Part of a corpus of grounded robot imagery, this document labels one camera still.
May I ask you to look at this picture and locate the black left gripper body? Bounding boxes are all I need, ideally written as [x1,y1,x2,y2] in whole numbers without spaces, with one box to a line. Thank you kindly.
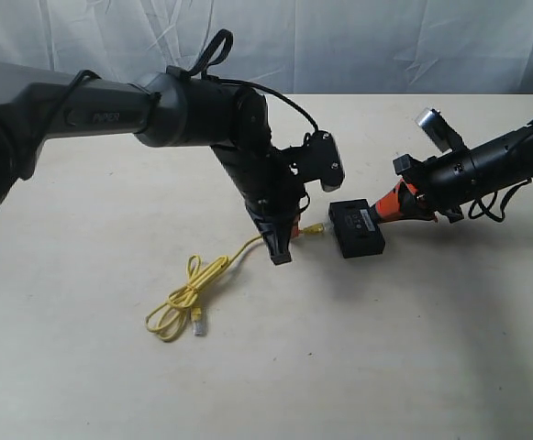
[242,150,306,229]

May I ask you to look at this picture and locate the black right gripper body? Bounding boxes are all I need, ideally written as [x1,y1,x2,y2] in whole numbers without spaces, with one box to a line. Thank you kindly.
[419,153,476,223]

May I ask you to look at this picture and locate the small black network box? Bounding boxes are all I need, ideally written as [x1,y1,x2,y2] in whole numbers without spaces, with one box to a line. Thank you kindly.
[328,199,385,259]

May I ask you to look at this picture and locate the yellow ethernet cable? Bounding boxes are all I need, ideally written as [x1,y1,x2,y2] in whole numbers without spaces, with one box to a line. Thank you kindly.
[144,221,329,343]

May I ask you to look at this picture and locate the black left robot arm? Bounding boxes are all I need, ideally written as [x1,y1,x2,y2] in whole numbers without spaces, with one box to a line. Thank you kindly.
[0,62,305,265]

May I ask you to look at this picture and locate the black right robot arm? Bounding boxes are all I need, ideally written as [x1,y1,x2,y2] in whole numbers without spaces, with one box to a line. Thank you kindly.
[370,108,533,224]

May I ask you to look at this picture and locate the white backdrop cloth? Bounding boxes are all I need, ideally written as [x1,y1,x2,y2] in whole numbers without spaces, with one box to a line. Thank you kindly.
[0,0,533,94]

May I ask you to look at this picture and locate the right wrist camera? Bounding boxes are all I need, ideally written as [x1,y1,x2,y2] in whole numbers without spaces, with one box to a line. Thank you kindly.
[416,108,466,153]

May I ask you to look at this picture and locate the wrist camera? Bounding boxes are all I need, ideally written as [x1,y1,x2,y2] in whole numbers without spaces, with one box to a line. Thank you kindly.
[283,130,345,193]
[416,108,466,153]

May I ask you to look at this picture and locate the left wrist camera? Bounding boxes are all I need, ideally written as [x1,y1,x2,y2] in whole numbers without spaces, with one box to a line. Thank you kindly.
[283,130,345,193]

